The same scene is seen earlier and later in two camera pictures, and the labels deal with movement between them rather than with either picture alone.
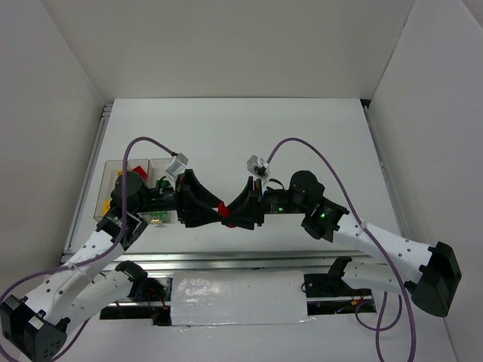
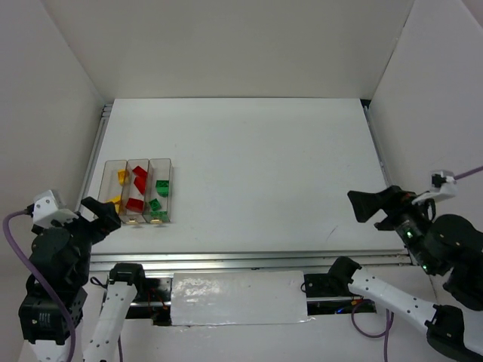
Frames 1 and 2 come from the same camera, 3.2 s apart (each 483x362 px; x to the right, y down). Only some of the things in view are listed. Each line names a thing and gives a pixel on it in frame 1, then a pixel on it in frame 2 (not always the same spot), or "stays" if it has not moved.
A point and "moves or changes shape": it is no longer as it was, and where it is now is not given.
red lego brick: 225,212 moves or changes shape
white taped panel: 232,298 stays
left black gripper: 182,199 -> 90,225
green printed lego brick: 159,183 stays
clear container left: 109,178 stays
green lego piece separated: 162,215 stays
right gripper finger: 247,203 -> 367,204
